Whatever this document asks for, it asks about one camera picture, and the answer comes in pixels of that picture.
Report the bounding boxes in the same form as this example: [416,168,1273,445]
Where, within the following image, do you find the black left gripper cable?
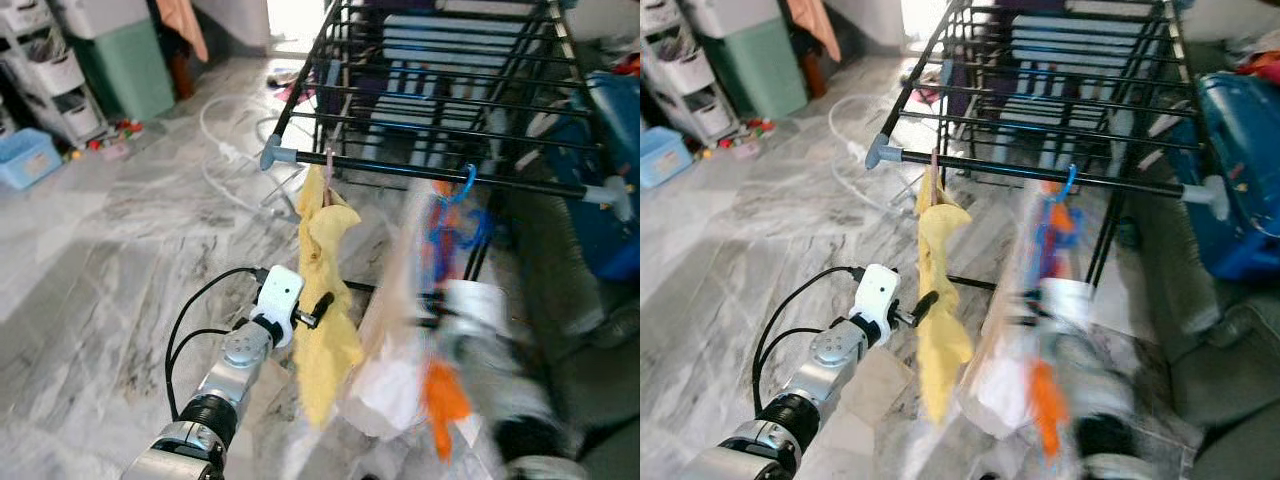
[170,326,251,401]
[758,326,851,401]

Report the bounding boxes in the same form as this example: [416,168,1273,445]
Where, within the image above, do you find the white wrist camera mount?
[440,280,513,336]
[850,264,903,346]
[252,265,306,346]
[1038,278,1101,331]

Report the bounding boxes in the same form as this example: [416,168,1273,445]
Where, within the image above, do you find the white storage shelf unit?
[0,0,109,146]
[640,0,743,141]

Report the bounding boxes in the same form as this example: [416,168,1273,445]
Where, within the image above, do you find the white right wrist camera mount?
[440,280,513,336]
[1038,278,1101,331]

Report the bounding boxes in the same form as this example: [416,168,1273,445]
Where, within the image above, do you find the orange hanging cloth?
[158,0,209,63]
[788,0,843,63]

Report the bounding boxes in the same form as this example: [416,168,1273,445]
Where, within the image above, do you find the white round wire frame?
[828,95,936,216]
[198,95,311,216]

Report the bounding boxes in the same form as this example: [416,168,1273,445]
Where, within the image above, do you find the green waste bin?
[75,18,176,123]
[710,15,809,121]

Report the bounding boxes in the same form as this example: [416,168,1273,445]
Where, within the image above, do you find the light blue plastic bin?
[0,128,63,191]
[640,125,693,189]

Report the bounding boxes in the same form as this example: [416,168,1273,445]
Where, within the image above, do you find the black metal drying rack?
[865,0,1231,291]
[260,0,636,291]

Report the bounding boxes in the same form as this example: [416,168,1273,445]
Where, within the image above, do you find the yellow polo shirt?
[292,165,366,429]
[915,165,976,426]

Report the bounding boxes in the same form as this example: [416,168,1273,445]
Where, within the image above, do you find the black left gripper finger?
[900,290,941,327]
[298,292,337,329]

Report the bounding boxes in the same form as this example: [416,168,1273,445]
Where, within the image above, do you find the white t-shirt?
[958,185,1051,436]
[340,185,451,441]

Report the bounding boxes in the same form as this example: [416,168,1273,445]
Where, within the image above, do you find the orange shirt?
[420,355,473,461]
[1028,358,1069,461]

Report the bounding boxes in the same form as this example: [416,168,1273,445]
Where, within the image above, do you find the scattered floor toys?
[700,118,779,159]
[65,118,146,161]

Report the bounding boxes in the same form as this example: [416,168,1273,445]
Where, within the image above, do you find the black left wrist camera cable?
[752,265,869,416]
[163,266,271,421]

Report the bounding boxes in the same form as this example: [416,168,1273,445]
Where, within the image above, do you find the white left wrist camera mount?
[252,265,306,346]
[850,264,903,346]

